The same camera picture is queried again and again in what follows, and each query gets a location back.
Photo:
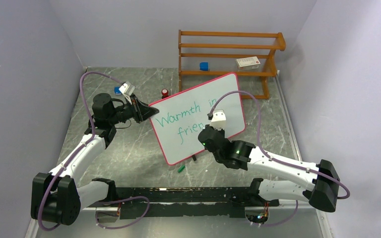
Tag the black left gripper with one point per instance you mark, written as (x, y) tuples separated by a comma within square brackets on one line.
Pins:
[(141, 111)]

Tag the pink-framed whiteboard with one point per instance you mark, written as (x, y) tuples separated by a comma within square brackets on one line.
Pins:
[(182, 116)]

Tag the green marker cap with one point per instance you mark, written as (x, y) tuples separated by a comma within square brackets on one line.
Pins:
[(181, 168)]

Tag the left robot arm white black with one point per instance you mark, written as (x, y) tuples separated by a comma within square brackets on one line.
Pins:
[(56, 198)]

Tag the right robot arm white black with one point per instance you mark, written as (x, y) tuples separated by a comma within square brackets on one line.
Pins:
[(316, 184)]

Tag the blue eraser block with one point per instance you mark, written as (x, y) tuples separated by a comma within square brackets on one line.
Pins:
[(117, 91)]

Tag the blue object on rack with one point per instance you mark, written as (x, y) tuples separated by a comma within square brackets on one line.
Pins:
[(204, 66)]

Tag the white red box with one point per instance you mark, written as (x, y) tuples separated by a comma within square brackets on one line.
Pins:
[(248, 63)]

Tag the orange wooden rack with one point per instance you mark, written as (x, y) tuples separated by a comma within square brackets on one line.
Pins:
[(221, 49)]

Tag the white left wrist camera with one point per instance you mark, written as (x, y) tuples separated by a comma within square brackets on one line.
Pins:
[(127, 88)]

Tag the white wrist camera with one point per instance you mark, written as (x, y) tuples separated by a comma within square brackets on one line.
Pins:
[(218, 121), (127, 88)]

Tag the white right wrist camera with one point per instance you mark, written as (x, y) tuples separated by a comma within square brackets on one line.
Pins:
[(218, 121)]

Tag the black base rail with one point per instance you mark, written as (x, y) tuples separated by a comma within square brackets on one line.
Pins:
[(186, 201)]

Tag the aluminium frame rail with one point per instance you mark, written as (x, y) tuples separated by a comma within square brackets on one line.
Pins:
[(52, 218)]

